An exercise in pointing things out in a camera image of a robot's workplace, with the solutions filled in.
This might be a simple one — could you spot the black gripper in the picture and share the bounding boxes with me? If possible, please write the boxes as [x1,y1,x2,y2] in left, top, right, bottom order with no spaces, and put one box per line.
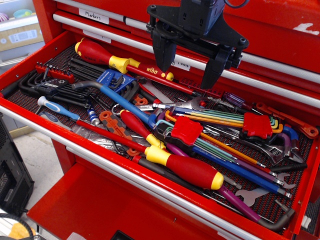
[147,0,249,90]

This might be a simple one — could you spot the red bit holder with bits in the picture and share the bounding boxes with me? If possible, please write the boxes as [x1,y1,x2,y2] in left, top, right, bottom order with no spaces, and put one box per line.
[35,62,75,84]

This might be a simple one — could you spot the blue holder hex key set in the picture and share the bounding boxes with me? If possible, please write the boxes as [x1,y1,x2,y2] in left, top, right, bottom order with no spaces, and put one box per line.
[96,69,140,101]

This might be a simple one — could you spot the blue silver bit driver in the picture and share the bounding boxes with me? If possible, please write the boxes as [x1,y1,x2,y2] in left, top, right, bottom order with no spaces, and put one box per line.
[87,108,100,126]

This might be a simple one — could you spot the cutting tools label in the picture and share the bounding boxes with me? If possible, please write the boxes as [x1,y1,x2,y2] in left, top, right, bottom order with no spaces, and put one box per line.
[171,60,191,71]

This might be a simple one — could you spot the chrome open end wrench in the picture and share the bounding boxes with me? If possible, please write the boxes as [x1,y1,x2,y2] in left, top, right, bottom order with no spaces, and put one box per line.
[136,96,209,111]

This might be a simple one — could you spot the large blue hex key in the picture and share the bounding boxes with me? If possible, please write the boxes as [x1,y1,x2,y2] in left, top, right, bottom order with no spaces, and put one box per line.
[71,80,157,129]

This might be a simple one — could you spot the rainbow hex key set left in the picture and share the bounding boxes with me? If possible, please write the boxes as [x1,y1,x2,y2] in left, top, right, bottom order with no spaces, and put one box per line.
[153,111,278,182]

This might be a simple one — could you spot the rainbow hex key set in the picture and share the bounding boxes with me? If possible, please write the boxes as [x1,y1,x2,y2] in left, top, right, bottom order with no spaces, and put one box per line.
[173,110,284,143]
[153,111,278,182]

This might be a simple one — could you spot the small red yellow screwdriver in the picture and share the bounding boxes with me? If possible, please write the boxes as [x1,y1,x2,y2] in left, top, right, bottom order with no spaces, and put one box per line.
[120,110,166,149]

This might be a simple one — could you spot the red tool chest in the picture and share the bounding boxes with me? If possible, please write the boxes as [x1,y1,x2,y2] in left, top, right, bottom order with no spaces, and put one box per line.
[32,0,320,240]

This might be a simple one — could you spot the rainbow hex key set right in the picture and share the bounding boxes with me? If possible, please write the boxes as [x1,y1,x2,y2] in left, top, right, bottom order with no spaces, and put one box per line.
[173,110,284,143]

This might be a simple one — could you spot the long blue hex key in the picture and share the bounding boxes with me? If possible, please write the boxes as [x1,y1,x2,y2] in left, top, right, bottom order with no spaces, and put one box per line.
[192,146,293,199]

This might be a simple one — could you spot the wiha red yellow screwdriver top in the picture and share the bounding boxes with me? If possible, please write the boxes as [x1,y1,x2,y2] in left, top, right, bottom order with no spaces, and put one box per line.
[74,37,201,97]

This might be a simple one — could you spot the orange grey plastic tool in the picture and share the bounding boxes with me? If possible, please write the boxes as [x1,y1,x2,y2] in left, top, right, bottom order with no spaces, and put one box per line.
[99,110,140,157]

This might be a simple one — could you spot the markers label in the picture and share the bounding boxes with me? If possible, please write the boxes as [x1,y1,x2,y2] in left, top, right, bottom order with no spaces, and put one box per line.
[78,8,109,25]

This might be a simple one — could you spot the black long hex keys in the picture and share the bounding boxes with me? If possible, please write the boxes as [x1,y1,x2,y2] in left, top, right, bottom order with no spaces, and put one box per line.
[68,58,105,81]

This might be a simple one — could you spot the large red yellow screwdriver front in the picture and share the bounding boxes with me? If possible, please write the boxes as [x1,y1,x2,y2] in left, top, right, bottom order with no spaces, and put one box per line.
[144,145,224,190]

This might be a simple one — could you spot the open red tool drawer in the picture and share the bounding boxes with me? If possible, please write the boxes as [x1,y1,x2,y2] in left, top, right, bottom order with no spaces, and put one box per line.
[0,31,320,240]

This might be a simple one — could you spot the chrome adjustable wrench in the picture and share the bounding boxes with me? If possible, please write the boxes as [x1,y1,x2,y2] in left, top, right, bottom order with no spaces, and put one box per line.
[204,125,305,166]

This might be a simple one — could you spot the black torx key set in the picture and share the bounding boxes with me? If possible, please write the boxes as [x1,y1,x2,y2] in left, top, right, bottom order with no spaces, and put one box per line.
[18,70,91,109]

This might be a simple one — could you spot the orange flat wrench tool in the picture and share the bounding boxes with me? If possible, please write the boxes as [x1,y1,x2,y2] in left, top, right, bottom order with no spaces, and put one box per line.
[255,102,319,139]

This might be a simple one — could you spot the flat thin steel wrench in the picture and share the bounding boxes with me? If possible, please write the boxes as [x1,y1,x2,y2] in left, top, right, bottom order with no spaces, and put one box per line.
[235,187,269,207]

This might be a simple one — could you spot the long purple hex key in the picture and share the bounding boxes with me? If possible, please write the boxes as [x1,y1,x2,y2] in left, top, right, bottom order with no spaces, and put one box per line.
[166,143,295,232]

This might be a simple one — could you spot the cardboard box on shelf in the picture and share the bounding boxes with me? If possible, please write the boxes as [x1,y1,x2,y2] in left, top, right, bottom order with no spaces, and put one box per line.
[0,23,44,52]

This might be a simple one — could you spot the lower red open drawer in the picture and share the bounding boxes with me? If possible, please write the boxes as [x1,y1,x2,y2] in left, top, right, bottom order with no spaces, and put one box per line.
[26,162,226,240]

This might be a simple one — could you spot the black computer case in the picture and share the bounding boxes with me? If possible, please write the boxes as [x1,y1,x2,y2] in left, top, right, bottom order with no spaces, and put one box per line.
[0,119,35,217]

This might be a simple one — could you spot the long red bit rail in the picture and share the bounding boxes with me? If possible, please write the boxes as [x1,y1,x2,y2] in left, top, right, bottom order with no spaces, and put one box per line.
[178,78,225,99]

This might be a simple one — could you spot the purple handle small screwdriver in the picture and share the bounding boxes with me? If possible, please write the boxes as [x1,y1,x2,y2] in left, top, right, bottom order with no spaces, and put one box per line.
[223,92,252,110]

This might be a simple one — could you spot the blue white handle screwdriver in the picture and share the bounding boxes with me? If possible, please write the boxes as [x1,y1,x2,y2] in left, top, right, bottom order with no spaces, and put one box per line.
[37,96,149,154]

